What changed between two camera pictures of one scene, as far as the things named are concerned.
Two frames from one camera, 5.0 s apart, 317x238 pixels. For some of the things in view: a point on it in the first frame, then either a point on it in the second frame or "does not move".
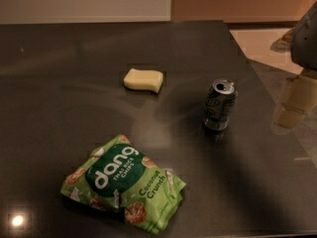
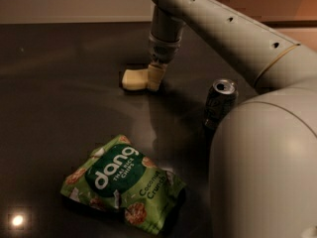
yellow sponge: (145, 79) does not move
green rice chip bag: (115, 175) does not move
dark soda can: (220, 104) does not move
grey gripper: (306, 44) → (162, 49)
